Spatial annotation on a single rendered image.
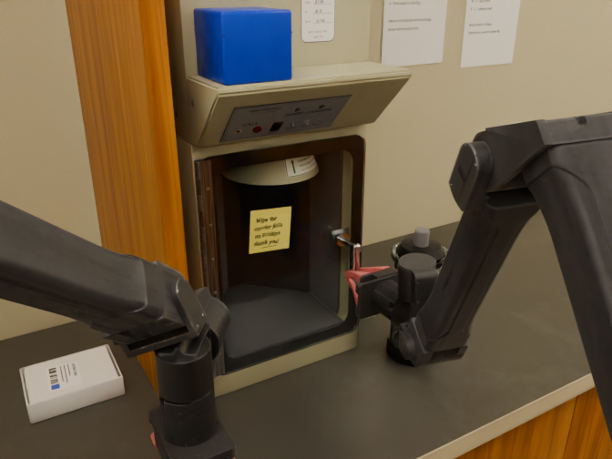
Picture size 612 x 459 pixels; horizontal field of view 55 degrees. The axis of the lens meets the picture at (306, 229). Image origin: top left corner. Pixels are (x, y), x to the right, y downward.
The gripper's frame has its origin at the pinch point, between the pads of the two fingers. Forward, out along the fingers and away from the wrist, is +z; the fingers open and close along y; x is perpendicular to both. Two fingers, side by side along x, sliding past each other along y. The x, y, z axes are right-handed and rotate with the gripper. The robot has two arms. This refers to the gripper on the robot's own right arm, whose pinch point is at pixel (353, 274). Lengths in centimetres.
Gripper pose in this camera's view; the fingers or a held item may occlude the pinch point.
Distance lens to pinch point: 106.7
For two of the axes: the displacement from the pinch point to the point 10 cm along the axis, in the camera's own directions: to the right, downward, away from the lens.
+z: -5.0, -3.3, 8.0
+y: -8.6, 2.0, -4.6
